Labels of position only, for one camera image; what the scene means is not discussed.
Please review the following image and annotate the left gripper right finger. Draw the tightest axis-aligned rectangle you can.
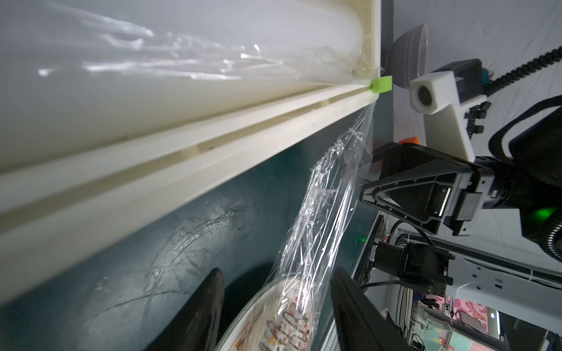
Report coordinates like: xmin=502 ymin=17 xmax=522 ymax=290
xmin=330 ymin=268 xmax=411 ymax=351

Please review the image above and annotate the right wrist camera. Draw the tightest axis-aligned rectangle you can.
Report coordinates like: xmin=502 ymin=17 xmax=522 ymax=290
xmin=409 ymin=58 xmax=487 ymax=162

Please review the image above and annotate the purple bowl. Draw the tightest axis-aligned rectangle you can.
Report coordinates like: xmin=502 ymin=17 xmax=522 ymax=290
xmin=385 ymin=24 xmax=429 ymax=89

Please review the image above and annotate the orange bowl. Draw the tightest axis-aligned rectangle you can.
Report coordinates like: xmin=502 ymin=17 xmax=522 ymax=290
xmin=398 ymin=137 xmax=420 ymax=145

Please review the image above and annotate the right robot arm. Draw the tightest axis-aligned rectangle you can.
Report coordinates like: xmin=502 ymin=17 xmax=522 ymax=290
xmin=361 ymin=97 xmax=561 ymax=333

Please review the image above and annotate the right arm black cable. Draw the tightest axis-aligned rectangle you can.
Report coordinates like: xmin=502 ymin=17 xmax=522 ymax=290
xmin=482 ymin=43 xmax=562 ymax=264

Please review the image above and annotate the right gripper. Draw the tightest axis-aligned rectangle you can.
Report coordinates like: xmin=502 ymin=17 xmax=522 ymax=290
xmin=360 ymin=143 xmax=522 ymax=236

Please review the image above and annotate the round patterned plate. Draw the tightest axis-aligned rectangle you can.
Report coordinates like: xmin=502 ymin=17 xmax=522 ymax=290
xmin=215 ymin=274 xmax=328 ymax=350

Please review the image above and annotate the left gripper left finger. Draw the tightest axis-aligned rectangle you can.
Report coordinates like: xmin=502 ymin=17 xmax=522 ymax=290
xmin=146 ymin=268 xmax=225 ymax=350

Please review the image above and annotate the clear plastic wrap sheet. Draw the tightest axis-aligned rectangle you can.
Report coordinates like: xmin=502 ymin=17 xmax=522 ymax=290
xmin=270 ymin=103 xmax=376 ymax=292

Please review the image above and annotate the white plastic wrap dispenser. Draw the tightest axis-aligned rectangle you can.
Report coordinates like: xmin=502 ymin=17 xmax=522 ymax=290
xmin=1 ymin=1 xmax=382 ymax=304

